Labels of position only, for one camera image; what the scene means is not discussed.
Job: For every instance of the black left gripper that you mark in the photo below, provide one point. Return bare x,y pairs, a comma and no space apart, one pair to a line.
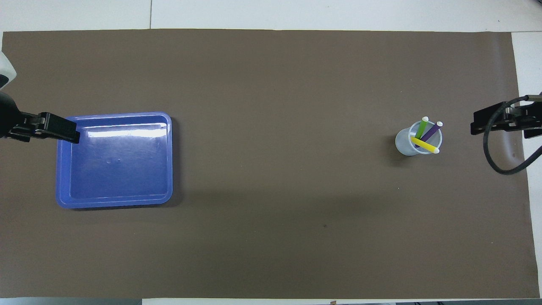
8,114

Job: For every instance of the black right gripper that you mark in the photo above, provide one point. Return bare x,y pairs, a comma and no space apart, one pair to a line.
529,118

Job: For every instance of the purple pen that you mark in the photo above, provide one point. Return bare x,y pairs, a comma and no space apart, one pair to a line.
432,131

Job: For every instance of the green pen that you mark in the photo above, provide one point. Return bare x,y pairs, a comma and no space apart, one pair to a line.
421,129

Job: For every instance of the yellow pen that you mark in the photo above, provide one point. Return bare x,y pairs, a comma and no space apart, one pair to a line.
425,145

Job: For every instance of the blue plastic tray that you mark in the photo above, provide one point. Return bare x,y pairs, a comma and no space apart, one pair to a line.
118,169

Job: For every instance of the translucent plastic cup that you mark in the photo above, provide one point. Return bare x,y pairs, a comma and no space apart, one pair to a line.
404,146

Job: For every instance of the brown table mat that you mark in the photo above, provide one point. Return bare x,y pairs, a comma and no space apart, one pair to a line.
271,178

